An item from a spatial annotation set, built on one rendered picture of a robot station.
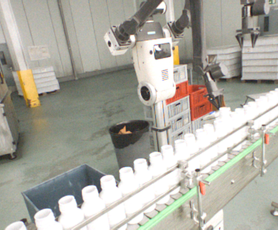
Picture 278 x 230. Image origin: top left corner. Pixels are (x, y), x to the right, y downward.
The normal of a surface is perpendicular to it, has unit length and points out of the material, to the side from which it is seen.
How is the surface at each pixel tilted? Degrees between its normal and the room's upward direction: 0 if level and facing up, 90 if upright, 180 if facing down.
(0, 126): 91
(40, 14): 90
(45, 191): 90
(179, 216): 90
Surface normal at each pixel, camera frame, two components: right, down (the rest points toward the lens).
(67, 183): 0.68, 0.16
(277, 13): -0.72, 0.31
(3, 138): 0.41, 0.18
